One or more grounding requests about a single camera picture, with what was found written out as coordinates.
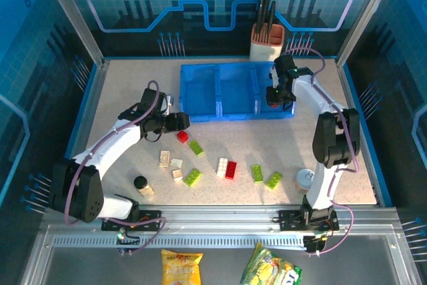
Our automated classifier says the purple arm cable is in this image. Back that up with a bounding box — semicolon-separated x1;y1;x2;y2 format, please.
63;79;167;256
282;47;360;256

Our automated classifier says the black handled knife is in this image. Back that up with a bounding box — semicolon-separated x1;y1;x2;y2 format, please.
256;0;265;41
263;0;272;42
268;0;278;32

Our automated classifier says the white pink knife holder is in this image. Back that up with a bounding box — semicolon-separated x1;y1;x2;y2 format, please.
250;23;286;63

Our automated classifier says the aluminium frame post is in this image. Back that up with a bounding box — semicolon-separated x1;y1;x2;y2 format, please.
37;0;109;67
336;0;401;67

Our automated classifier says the blue three-compartment plastic bin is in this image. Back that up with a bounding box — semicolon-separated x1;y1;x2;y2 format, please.
179;62;296;123

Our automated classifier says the aluminium mounting rail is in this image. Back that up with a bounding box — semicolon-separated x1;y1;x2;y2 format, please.
49;204;400;250

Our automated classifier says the beige block with black knob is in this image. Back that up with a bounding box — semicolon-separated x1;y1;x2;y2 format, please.
133;175;156;198

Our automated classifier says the green yellow snack bag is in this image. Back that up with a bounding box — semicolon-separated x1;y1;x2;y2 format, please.
240;242;303;285

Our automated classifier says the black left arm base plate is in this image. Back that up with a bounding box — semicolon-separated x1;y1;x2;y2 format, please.
101;209;162;232

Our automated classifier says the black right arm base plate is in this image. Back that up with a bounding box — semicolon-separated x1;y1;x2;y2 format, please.
278;209;340;232

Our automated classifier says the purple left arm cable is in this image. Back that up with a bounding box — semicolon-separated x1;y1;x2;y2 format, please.
63;79;167;256

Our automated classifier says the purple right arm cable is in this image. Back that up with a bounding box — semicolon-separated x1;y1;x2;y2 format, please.
282;47;360;256

